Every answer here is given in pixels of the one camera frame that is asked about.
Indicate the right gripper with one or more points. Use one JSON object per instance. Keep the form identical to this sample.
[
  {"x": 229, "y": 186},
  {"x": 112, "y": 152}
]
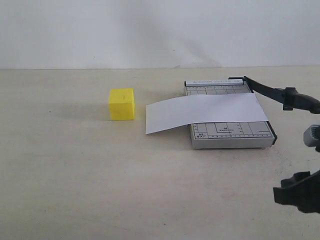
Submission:
[{"x": 302, "y": 190}]

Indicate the black cutter blade arm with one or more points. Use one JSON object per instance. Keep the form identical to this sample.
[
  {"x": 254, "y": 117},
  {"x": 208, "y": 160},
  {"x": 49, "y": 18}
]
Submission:
[{"x": 289, "y": 97}]

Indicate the white paper sheet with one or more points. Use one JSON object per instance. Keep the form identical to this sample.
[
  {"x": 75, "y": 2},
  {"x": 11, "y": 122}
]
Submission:
[{"x": 203, "y": 108}]

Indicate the grey paper cutter base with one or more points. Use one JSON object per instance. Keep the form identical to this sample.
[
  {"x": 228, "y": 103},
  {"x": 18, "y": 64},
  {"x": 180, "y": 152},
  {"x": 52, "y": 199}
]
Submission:
[{"x": 227, "y": 135}]

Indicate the yellow foam cube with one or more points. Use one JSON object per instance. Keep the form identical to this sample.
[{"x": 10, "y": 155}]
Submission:
[{"x": 121, "y": 104}]

